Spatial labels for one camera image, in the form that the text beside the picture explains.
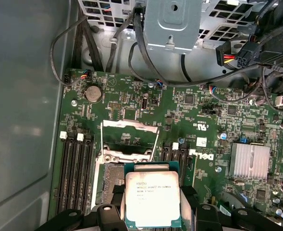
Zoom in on RAM slot white clips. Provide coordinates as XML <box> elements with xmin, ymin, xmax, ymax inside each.
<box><xmin>171</xmin><ymin>141</ymin><xmax>181</xmax><ymax>163</ymax></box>
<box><xmin>75</xmin><ymin>133</ymin><xmax>86</xmax><ymax>214</ymax></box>
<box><xmin>57</xmin><ymin>131</ymin><xmax>69</xmax><ymax>214</ymax></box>

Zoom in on thick black cable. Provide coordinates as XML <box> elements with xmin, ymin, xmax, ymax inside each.
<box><xmin>128</xmin><ymin>11</ymin><xmax>264</xmax><ymax>88</ymax></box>

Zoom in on thin black wire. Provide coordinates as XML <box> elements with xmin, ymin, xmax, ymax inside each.
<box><xmin>49</xmin><ymin>14</ymin><xmax>90</xmax><ymax>87</ymax></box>

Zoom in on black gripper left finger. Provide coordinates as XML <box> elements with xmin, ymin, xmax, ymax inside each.
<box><xmin>34</xmin><ymin>184</ymin><xmax>125</xmax><ymax>231</ymax></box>

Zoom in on flat black cable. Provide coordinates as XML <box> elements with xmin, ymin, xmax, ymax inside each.
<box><xmin>73</xmin><ymin>13</ymin><xmax>105</xmax><ymax>73</ymax></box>

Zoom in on black connector yellow wires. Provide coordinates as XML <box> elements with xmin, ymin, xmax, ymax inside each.
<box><xmin>215</xmin><ymin>40</ymin><xmax>238</xmax><ymax>67</ymax></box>

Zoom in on black grey PC case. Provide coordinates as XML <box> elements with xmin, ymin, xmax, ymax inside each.
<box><xmin>0</xmin><ymin>0</ymin><xmax>283</xmax><ymax>231</ymax></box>

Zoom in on metal socket cover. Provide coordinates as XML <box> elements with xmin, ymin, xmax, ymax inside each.
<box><xmin>99</xmin><ymin>119</ymin><xmax>160</xmax><ymax>162</ymax></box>

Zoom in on black eight pin connector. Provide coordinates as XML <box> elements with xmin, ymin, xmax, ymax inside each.
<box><xmin>235</xmin><ymin>39</ymin><xmax>262</xmax><ymax>70</ymax></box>

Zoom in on round coin battery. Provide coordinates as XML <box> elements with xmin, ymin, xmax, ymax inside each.
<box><xmin>85</xmin><ymin>85</ymin><xmax>103</xmax><ymax>103</ymax></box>

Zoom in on green motherboard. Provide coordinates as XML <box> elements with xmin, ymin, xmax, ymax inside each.
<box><xmin>49</xmin><ymin>68</ymin><xmax>283</xmax><ymax>231</ymax></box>

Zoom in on silver green CPU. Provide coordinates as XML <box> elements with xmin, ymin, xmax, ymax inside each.
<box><xmin>123</xmin><ymin>161</ymin><xmax>182</xmax><ymax>228</ymax></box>

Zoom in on silver chipset heatsink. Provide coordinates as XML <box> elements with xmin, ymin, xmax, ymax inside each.
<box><xmin>229</xmin><ymin>142</ymin><xmax>271</xmax><ymax>181</ymax></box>

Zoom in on grey metal disk bay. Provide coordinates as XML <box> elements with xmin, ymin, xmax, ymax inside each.
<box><xmin>78</xmin><ymin>0</ymin><xmax>262</xmax><ymax>52</ymax></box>

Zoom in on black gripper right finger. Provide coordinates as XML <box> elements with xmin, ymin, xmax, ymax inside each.
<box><xmin>181</xmin><ymin>186</ymin><xmax>283</xmax><ymax>231</ymax></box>

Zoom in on RAM slot black clips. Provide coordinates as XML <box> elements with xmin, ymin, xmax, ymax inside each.
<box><xmin>160</xmin><ymin>141</ymin><xmax>171</xmax><ymax>163</ymax></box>
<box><xmin>179</xmin><ymin>143</ymin><xmax>188</xmax><ymax>188</ymax></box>
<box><xmin>67</xmin><ymin>138</ymin><xmax>77</xmax><ymax>214</ymax></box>
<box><xmin>83</xmin><ymin>134</ymin><xmax>96</xmax><ymax>212</ymax></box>

